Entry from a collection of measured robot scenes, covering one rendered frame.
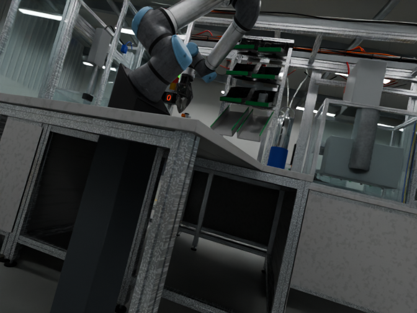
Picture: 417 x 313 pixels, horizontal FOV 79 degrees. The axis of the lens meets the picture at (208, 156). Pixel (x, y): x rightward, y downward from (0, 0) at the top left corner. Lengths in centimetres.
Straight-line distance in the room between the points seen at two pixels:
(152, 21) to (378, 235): 183
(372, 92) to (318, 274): 141
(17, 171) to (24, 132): 24
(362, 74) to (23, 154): 244
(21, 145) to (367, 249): 228
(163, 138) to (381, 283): 181
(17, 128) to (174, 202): 149
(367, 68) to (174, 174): 207
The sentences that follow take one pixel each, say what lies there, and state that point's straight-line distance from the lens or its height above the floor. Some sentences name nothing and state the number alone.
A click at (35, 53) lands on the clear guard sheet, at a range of 208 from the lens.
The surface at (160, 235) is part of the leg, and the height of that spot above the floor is 59.
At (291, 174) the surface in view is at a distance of 120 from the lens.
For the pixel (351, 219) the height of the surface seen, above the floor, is 70.
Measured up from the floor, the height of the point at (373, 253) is 52.
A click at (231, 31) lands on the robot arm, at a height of 140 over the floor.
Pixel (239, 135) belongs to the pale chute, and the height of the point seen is 101.
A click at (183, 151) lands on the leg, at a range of 57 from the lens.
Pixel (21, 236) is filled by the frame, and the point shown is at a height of 17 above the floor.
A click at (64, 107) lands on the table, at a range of 85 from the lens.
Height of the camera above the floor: 74
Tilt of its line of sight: 5 degrees up
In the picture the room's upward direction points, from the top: 14 degrees clockwise
